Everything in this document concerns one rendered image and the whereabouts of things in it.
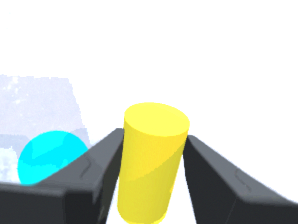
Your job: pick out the cyan circle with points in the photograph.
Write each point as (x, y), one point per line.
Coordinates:
(47, 153)

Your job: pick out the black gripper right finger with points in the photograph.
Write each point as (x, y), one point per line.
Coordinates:
(222, 193)

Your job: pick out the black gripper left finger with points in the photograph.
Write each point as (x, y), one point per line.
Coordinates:
(81, 192)

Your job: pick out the yellow cylinder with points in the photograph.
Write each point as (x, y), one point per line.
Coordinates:
(154, 140)

